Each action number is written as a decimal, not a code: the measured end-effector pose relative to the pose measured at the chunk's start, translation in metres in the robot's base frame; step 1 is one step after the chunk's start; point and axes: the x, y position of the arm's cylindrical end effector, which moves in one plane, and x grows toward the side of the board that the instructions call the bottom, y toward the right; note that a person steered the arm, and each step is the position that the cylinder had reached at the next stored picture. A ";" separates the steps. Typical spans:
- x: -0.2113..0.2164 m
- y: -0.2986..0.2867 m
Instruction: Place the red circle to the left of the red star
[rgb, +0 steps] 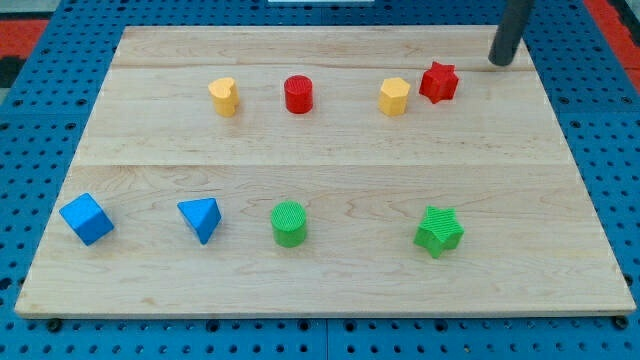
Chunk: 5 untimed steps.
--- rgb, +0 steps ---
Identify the green star block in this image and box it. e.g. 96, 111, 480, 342
413, 206, 465, 259

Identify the red star block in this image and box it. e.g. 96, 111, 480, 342
419, 61, 459, 104

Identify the green cylinder block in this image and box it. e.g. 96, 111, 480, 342
271, 201, 307, 248

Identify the red cylinder block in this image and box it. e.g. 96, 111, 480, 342
284, 75, 313, 114

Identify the wooden board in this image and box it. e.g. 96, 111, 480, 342
15, 26, 636, 319

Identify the yellow hexagon block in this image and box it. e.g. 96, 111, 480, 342
378, 77, 411, 116

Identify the blue triangle block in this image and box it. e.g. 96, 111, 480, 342
177, 198, 222, 245

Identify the yellow heart block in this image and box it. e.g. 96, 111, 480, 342
208, 77, 240, 117

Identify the blue cube block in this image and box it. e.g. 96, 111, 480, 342
59, 193, 114, 246

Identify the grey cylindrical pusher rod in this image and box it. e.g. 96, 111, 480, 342
488, 0, 535, 67

